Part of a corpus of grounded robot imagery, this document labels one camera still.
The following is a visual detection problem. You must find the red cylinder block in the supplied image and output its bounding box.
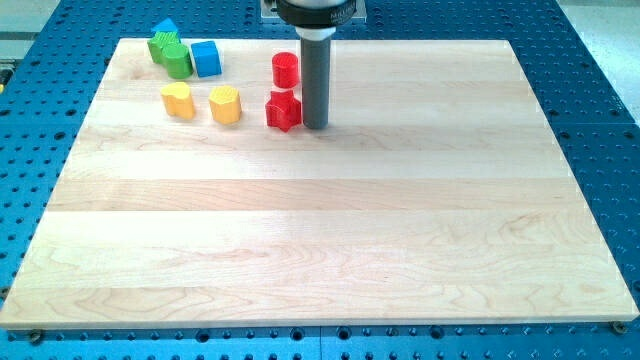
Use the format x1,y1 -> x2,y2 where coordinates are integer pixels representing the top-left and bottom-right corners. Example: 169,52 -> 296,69
272,52 -> 300,89

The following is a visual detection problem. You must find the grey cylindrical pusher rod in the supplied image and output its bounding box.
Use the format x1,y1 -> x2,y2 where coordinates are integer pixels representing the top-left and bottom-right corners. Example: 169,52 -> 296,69
300,38 -> 331,130

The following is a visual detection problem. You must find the red star block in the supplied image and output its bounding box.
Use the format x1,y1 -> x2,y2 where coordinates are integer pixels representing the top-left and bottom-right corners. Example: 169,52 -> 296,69
265,90 -> 302,132

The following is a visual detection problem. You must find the wooden board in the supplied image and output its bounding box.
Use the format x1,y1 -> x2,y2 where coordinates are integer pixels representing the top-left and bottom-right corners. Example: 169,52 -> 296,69
1,38 -> 639,330

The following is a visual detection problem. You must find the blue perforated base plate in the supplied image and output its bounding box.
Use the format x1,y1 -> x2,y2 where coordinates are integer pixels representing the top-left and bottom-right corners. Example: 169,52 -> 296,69
1,1 -> 639,359

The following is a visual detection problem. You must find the green cylinder block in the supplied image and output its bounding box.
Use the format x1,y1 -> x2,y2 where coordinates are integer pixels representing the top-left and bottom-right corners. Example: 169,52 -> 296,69
161,43 -> 193,79

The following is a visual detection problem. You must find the green star block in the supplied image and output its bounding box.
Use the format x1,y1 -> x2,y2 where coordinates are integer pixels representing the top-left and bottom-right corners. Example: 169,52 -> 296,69
147,31 -> 180,64

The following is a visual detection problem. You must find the blue triangle block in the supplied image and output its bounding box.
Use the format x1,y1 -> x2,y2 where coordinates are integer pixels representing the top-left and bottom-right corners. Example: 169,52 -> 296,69
151,18 -> 179,34

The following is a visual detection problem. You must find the blue cube block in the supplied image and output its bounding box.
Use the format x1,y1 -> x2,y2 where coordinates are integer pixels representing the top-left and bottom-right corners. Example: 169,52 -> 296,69
191,40 -> 222,77

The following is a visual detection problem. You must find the yellow heart block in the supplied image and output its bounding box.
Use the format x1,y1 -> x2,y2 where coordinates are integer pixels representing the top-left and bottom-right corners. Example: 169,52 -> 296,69
160,82 -> 195,120

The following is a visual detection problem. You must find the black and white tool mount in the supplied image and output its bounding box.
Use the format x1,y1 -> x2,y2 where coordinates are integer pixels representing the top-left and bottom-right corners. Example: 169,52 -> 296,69
263,0 -> 366,40

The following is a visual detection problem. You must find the yellow hexagon block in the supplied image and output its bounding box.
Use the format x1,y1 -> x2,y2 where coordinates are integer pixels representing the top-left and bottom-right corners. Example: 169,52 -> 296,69
208,85 -> 242,125

